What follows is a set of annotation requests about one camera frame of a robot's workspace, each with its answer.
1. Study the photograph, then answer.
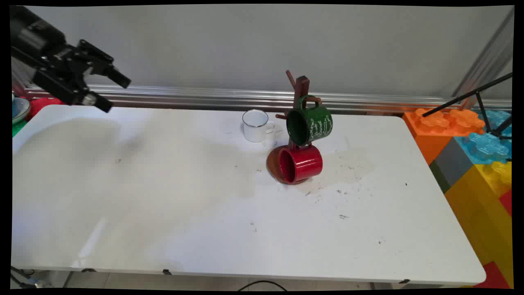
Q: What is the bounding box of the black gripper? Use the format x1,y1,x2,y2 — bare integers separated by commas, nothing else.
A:
10,6,132,113

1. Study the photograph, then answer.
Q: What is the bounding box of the green enamel mug white lettering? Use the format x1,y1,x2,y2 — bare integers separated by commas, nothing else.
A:
286,95,333,147

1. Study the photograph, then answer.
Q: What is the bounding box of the red plastic object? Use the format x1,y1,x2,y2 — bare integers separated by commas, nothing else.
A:
27,97,64,121

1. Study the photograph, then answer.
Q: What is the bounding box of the grey-blue bowl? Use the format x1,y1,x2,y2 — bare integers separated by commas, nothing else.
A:
11,97,31,125

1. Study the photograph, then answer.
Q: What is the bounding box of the brown wooden mug tree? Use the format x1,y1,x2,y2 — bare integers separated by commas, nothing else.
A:
267,70,323,186

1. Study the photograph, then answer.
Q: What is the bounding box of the orange toy block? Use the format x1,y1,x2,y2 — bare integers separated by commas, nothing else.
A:
402,107,486,165

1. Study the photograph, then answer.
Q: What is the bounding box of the grey toy block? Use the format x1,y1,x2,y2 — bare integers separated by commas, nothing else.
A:
434,137,475,188

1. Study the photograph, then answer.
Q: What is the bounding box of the black tripod stand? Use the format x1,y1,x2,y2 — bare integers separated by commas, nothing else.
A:
422,73,513,138

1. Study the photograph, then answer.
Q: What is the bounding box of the slanted aluminium profile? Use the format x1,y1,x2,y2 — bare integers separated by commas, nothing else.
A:
452,8,514,99

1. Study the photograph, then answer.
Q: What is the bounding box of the translucent blue toy block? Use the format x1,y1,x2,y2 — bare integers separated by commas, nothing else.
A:
454,109,513,165

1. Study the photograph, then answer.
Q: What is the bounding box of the large yellow toy block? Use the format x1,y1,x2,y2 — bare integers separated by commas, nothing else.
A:
444,161,513,287

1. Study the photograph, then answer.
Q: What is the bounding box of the small red toy block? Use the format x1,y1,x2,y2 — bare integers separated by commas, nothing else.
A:
499,189,513,217

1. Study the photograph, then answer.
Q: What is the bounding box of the large red toy block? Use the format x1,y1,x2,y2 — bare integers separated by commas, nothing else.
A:
475,261,511,289

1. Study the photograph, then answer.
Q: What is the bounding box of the horizontal aluminium rail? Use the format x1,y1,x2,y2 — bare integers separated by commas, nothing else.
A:
25,84,512,113

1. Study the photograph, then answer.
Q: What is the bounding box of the black cable loop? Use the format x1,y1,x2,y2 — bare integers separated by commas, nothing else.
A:
237,280,287,292

